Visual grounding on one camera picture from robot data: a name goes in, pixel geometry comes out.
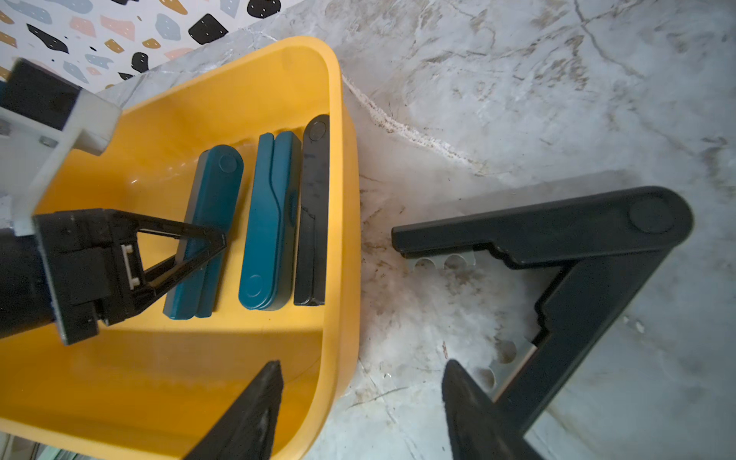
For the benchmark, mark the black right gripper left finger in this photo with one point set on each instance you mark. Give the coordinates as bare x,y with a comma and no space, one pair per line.
247,429

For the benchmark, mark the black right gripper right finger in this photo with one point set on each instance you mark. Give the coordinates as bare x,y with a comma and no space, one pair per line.
477,429

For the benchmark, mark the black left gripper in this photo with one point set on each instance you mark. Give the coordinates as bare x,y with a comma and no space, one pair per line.
90,260

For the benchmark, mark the yellow storage box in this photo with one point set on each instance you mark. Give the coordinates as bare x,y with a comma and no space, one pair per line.
152,387

